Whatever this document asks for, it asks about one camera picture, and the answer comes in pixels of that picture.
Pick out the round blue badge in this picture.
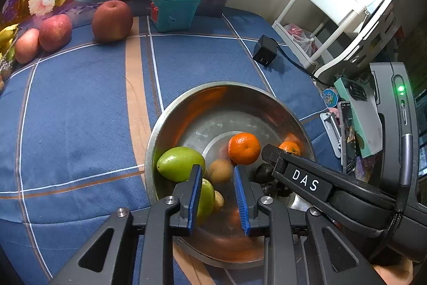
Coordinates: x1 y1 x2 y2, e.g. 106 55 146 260
321 88 341 107

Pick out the mandarin orange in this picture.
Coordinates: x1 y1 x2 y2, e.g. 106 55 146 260
278 141 302 156
228 132 261 165

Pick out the pale green box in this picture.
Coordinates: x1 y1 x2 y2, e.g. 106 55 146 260
334 77 384 159

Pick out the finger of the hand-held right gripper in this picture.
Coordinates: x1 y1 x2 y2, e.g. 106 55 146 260
261 144 294 177

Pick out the yellow banana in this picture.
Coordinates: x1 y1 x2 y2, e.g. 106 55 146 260
0 24 20 52

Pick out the stainless steel bowl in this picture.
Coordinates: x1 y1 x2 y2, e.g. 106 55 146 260
144 81 316 270

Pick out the person's right hand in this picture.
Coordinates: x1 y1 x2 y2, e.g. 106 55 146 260
372 263 416 285

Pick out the teal plastic box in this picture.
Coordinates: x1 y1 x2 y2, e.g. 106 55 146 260
150 0 201 33

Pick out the large dark red apple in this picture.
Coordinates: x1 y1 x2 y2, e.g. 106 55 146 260
92 0 134 42

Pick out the black adapter cable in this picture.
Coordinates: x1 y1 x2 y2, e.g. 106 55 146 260
275 45 336 87

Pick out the pink plastic bag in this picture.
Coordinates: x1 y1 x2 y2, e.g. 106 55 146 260
283 24 316 57

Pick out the pale pink apple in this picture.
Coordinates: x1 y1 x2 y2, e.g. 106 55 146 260
14 29 41 64

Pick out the silver metal bracket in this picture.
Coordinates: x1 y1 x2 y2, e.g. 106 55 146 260
320 112 342 157

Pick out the green mango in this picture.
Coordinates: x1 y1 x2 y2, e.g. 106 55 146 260
156 146 206 183
197 179 216 227

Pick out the white shelf rack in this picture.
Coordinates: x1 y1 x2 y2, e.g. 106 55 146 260
272 0 404 79

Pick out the small brown kiwi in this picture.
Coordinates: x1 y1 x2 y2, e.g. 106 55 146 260
213 190 225 213
208 159 234 184

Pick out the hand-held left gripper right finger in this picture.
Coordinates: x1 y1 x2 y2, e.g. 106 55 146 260
233 165 384 285

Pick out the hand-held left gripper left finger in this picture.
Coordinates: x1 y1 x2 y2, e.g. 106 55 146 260
50 164 204 285

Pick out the black power adapter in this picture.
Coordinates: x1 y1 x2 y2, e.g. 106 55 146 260
252 34 277 67

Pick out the dark printed card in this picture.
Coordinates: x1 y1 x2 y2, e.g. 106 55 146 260
338 101 359 174

